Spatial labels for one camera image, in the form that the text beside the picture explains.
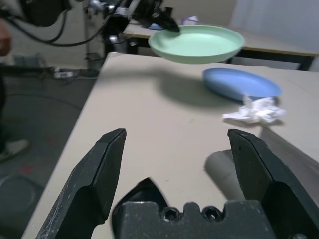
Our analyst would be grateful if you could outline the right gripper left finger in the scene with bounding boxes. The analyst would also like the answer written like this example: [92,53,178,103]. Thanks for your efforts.
[36,128,127,239]

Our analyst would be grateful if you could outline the white tissue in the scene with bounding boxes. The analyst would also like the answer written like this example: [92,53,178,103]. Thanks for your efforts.
[222,94,287,125]

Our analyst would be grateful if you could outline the bystander hand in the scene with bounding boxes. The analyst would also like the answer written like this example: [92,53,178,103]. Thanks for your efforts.
[0,18,12,57]

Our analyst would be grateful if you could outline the bystander dark trouser leg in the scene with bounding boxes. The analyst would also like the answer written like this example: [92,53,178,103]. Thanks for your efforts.
[0,56,8,155]

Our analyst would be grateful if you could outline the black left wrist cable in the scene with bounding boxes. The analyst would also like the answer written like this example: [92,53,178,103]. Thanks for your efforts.
[0,9,105,48]

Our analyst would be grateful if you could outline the blue plate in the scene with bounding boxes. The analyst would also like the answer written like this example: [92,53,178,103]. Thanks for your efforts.
[202,67,284,102]

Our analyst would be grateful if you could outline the green plate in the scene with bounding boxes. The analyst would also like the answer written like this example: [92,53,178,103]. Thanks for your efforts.
[148,24,245,64]

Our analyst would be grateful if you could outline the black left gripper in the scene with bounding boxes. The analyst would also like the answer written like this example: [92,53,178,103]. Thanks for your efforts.
[132,0,181,33]

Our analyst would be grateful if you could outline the grey glasses case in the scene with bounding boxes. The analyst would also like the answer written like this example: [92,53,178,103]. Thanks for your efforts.
[204,125,319,201]

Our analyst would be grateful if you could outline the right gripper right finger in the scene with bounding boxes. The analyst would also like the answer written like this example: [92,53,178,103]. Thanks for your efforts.
[227,128,319,239]

